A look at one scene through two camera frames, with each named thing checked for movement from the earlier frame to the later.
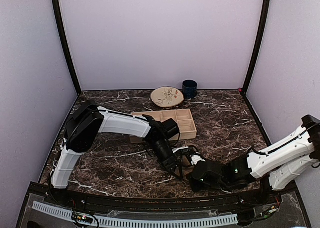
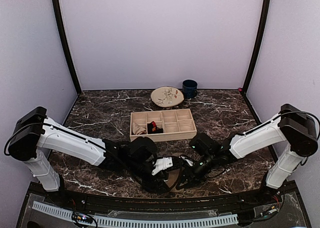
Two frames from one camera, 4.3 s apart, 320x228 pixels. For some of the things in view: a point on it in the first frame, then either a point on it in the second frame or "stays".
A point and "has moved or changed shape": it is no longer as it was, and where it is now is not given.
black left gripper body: [160, 156] to [134, 167]
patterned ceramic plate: [167, 96] stays
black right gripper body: [197, 186] to [205, 166]
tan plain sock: [186, 166] has moved or changed shape
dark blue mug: [190, 88] stays
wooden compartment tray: [183, 118] stays
